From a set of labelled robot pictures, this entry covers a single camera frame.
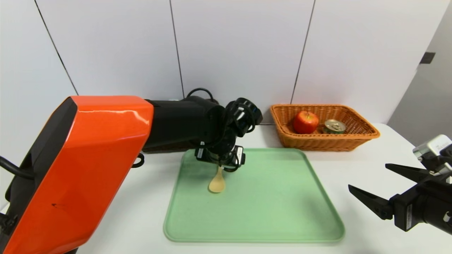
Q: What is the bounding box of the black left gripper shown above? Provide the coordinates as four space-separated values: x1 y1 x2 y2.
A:
195 145 246 169

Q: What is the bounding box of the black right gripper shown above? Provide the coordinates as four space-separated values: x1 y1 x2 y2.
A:
348 163 452 235

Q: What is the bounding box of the blue and yellow handled tool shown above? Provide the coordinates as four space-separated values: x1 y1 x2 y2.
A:
208 166 226 193

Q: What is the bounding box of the tin can with gold lid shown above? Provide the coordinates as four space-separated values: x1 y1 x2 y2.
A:
324 119 346 135

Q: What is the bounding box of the red apple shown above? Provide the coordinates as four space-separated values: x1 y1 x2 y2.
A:
293 111 319 135

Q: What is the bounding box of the orange wicker basket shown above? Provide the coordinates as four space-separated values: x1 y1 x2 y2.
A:
270 104 380 152

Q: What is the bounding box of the light green plastic tray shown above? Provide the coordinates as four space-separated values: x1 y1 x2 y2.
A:
163 148 345 243

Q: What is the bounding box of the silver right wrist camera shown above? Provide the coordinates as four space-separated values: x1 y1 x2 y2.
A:
412 134 452 173

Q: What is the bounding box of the black left camera cable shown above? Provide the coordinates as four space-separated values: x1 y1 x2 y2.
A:
185 88 216 103

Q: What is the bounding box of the thick black shoulder cable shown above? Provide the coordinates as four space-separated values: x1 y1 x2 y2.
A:
0 155 36 180

